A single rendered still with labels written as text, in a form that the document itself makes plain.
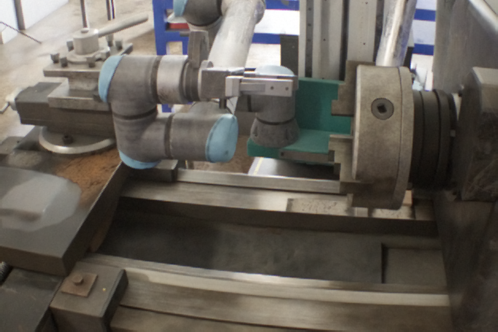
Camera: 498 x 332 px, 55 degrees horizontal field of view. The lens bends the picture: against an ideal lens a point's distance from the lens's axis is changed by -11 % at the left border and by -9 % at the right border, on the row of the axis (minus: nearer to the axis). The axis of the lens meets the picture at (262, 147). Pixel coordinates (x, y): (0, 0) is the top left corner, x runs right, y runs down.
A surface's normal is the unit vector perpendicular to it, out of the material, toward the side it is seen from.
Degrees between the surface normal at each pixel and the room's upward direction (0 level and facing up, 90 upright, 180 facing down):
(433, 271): 0
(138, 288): 0
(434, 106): 18
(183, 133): 55
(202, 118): 13
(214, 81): 70
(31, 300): 0
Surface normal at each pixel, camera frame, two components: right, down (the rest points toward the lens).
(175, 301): -0.01, -0.85
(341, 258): 0.09, -0.71
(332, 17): -0.23, 0.51
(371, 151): -0.14, 0.19
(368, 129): -0.12, -0.06
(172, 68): -0.10, -0.33
